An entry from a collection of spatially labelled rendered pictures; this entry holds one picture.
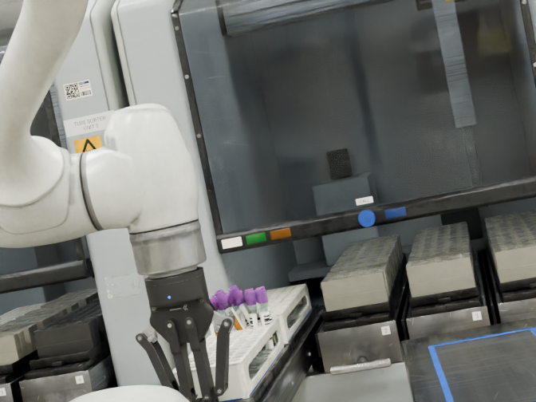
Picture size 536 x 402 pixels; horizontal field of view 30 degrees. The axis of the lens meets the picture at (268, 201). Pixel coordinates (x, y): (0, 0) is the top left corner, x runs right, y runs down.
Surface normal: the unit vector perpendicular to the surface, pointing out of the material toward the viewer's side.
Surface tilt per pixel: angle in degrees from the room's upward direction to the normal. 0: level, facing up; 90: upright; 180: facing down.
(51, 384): 90
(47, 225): 132
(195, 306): 90
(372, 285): 90
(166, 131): 78
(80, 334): 90
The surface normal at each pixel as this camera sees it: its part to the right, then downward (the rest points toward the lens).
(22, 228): 0.01, 0.72
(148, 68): -0.18, 0.09
